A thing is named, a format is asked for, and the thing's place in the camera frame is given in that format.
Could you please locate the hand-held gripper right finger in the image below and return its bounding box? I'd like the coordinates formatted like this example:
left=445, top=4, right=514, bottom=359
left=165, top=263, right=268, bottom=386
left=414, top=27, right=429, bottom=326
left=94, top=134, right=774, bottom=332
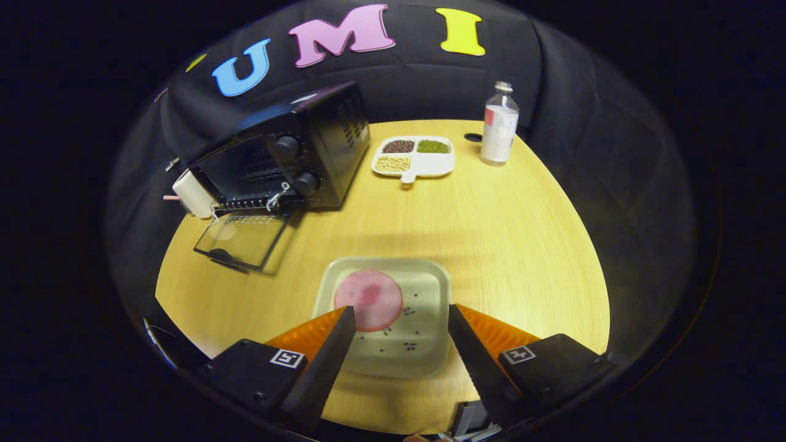
left=447, top=303, right=617, bottom=430

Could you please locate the white divided dish of beans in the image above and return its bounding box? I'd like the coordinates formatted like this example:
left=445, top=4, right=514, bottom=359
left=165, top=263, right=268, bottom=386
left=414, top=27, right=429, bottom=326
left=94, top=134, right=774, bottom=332
left=371, top=136, right=456, bottom=184

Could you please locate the black toaster oven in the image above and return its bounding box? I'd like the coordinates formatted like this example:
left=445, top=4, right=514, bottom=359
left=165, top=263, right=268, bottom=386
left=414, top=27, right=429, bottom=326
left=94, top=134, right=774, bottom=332
left=184, top=81, right=372, bottom=275

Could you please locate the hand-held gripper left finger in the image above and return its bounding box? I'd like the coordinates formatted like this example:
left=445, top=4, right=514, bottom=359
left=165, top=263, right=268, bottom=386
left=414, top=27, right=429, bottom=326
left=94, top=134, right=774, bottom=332
left=196, top=305, right=358, bottom=433

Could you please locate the white cord loop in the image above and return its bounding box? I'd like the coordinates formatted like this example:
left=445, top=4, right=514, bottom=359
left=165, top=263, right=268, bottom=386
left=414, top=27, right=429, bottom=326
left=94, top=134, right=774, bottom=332
left=265, top=182, right=290, bottom=212

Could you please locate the pink ham slice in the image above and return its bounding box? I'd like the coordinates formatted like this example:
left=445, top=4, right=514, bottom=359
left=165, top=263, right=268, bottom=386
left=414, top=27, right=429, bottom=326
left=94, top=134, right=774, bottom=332
left=333, top=269, right=404, bottom=333

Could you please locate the cream square plate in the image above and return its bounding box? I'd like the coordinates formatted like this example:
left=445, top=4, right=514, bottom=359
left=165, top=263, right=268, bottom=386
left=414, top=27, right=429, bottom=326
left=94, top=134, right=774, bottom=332
left=312, top=257, right=452, bottom=379

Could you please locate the clear bottle with red label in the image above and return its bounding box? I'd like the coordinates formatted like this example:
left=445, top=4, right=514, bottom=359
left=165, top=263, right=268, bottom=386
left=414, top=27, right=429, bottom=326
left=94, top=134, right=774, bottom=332
left=480, top=80, right=520, bottom=167

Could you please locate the white bread toaster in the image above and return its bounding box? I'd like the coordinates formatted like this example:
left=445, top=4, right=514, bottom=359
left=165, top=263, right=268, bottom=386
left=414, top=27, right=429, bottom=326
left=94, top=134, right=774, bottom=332
left=172, top=169, right=216, bottom=219

